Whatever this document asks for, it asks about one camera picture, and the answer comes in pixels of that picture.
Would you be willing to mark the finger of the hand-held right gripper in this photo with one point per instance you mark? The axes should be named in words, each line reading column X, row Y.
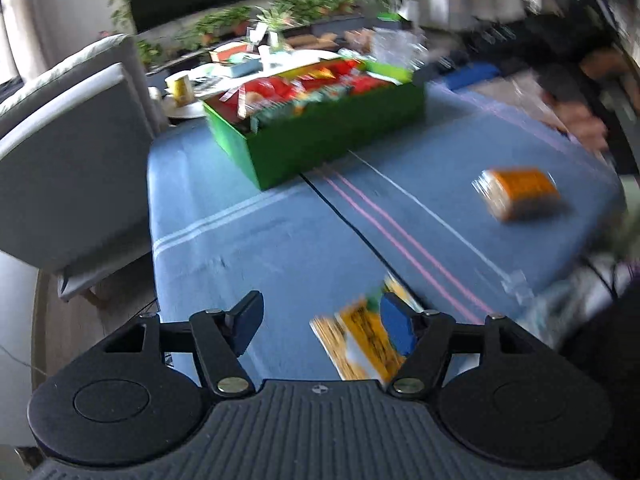
column 472, row 74

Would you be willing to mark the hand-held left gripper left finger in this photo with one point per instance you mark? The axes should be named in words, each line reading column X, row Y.
column 247, row 320

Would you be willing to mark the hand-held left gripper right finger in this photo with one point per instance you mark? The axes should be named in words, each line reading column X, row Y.
column 397, row 322

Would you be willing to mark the yellow white snack packet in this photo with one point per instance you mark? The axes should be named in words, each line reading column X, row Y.
column 365, row 335

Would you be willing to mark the green cardboard box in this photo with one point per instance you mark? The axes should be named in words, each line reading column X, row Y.
column 325, row 145

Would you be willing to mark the green snack packet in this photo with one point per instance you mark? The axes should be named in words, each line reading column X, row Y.
column 310, row 97

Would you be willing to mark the person's right hand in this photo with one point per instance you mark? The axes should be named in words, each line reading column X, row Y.
column 585, row 122

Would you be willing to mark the glass pitcher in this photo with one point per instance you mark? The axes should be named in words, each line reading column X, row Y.
column 397, row 47

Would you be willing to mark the blue striped tablecloth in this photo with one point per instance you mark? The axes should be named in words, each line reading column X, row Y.
column 250, row 240

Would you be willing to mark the orange snack packet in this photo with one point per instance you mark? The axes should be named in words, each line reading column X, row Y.
column 525, row 190

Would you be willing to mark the potted pothos plant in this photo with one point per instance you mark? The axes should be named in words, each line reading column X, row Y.
column 220, row 25
column 320, row 4

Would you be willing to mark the clear plastic bag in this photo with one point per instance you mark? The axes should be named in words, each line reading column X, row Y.
column 575, row 290

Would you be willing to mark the spider plant in vase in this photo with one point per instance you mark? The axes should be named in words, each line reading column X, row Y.
column 272, row 27

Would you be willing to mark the person's dark clothing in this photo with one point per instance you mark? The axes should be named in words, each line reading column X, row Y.
column 610, row 385

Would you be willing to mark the blue basket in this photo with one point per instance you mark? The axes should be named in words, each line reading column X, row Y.
column 242, row 66

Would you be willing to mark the white coffee table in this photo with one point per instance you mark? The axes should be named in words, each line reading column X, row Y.
column 200, row 85

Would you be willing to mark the yellow can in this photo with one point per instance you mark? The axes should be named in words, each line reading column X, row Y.
column 180, row 89

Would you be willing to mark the grey armchair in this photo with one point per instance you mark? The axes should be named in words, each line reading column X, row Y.
column 65, row 160

